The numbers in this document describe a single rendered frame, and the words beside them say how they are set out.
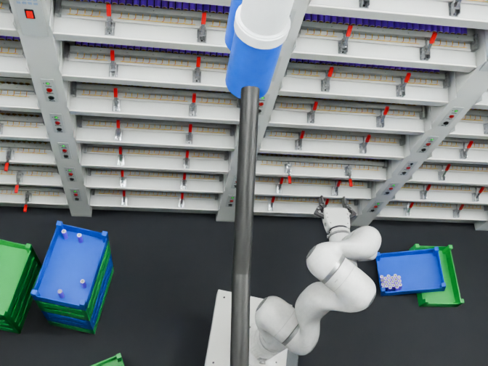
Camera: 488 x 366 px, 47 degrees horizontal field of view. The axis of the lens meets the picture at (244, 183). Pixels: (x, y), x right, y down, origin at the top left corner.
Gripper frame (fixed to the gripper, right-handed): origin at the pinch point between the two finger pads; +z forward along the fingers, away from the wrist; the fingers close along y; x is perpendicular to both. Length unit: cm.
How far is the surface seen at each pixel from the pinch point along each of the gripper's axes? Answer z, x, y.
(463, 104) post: 7, 48, 36
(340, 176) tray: 19.8, -8.3, 9.0
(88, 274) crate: -20, -29, -94
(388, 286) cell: -5, -59, 43
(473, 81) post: 4, 60, 33
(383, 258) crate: 12, -61, 45
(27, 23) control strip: 2, 71, -106
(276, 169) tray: 21.1, -7.6, -19.3
